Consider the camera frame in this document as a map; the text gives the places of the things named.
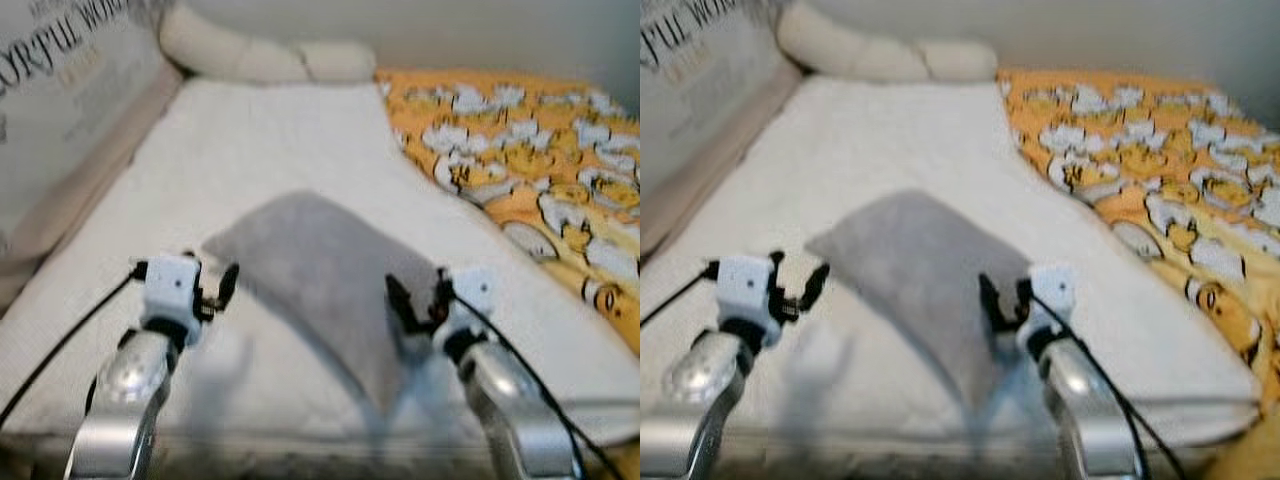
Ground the yellow cartoon egg blanket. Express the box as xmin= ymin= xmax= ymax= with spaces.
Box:
xmin=375 ymin=68 xmax=641 ymax=480
xmin=997 ymin=68 xmax=1280 ymax=480

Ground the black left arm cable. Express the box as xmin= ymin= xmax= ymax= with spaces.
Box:
xmin=0 ymin=262 xmax=149 ymax=431
xmin=640 ymin=262 xmax=723 ymax=331

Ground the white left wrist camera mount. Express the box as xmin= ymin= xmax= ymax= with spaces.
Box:
xmin=717 ymin=255 xmax=776 ymax=336
xmin=143 ymin=253 xmax=204 ymax=336

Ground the grey plush pillow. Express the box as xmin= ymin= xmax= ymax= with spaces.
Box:
xmin=202 ymin=190 xmax=446 ymax=416
xmin=805 ymin=190 xmax=1036 ymax=411

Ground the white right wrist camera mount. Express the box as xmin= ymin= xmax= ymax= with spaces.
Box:
xmin=1030 ymin=263 xmax=1079 ymax=336
xmin=445 ymin=265 xmax=498 ymax=336

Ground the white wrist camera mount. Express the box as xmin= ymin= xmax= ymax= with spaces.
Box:
xmin=143 ymin=253 xmax=204 ymax=336
xmin=445 ymin=265 xmax=498 ymax=336
xmin=1030 ymin=263 xmax=1079 ymax=336
xmin=717 ymin=255 xmax=776 ymax=336

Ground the small beige pillow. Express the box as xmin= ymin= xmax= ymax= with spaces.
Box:
xmin=295 ymin=40 xmax=378 ymax=84
xmin=912 ymin=40 xmax=999 ymax=83

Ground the long beige bolster pillow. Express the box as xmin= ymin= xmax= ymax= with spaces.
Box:
xmin=777 ymin=0 xmax=931 ymax=84
xmin=158 ymin=0 xmax=311 ymax=84

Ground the white quilted mattress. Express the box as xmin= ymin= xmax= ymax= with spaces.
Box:
xmin=640 ymin=75 xmax=1263 ymax=471
xmin=0 ymin=78 xmax=641 ymax=471

